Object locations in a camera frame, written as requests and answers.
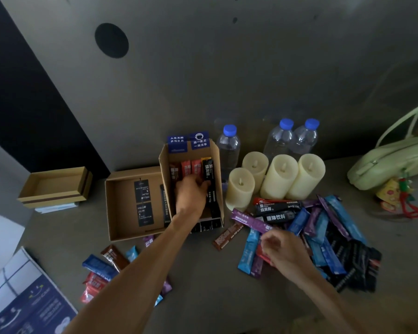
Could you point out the person's left hand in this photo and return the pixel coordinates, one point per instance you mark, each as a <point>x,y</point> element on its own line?
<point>190,198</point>

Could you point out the person's right hand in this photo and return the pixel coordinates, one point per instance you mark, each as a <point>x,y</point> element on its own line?
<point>290,255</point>

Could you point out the person's right thumb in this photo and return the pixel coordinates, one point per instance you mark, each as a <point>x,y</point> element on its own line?
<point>269,255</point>

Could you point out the person's left thumb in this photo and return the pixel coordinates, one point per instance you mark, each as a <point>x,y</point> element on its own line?
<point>205,185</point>

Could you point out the purple drink sachet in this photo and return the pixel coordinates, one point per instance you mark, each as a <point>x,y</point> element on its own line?
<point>249,220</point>

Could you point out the person's right forearm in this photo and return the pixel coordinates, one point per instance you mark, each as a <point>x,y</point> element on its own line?
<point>330,302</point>

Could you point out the person's left forearm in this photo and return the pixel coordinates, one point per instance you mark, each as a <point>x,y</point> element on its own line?
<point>136,278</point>

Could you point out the row of upright drink sachets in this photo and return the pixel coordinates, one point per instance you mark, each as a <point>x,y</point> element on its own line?
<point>210,191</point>

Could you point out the cream pillar candle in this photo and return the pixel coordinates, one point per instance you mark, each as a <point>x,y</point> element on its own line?
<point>255,166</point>
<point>239,189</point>
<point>279,177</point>
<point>306,175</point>

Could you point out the clear blue-capped water bottle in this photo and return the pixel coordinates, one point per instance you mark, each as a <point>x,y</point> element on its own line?
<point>304,140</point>
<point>229,153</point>
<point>278,140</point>

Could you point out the tall cardboard display box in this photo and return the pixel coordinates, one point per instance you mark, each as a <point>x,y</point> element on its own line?
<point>167,163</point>

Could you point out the blue printed card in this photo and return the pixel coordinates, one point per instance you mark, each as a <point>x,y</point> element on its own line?
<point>177,144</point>
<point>199,140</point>

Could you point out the black slim sachet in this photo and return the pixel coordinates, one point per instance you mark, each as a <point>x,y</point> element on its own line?
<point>165,208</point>

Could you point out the black hang tag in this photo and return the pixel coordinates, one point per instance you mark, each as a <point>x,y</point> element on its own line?
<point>145,214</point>
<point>142,191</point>

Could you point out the large pile of drink sachets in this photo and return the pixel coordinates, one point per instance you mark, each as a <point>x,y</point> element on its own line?
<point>334,239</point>

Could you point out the flat cardboard tray box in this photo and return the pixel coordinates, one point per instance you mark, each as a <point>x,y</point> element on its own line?
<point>123,205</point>

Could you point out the small pile of drink sachets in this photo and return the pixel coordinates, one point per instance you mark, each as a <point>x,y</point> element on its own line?
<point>103,267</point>

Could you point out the yellow red bag charm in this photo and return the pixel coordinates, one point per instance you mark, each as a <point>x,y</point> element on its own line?
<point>393,194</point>

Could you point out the white paper sheets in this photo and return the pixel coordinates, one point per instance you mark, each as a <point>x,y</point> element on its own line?
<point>56,207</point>

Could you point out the small brown-striped cardboard box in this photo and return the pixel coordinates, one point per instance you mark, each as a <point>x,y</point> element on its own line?
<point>52,189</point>

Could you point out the pale green handbag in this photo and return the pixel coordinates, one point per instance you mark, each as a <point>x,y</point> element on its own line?
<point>393,163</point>

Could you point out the white side cabinet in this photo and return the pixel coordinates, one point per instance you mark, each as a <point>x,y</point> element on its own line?
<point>2,219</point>

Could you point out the blue and white leaflet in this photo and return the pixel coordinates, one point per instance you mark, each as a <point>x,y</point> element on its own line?
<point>24,299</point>

